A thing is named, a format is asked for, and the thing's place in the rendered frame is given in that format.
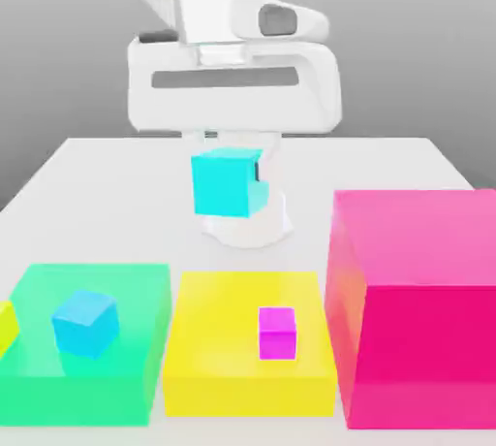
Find large yellow box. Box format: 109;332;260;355
162;271;338;419

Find small cyan cube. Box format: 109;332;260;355
190;146;271;219

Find large pink box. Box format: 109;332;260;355
324;188;496;431

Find small yellow-green cube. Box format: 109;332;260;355
0;300;21;359

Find large green box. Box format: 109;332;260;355
0;262;172;429

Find small magenta cube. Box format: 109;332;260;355
258;305;298;362

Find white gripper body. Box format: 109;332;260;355
126;36;344;136

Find small blue cube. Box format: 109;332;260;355
50;289;121;361

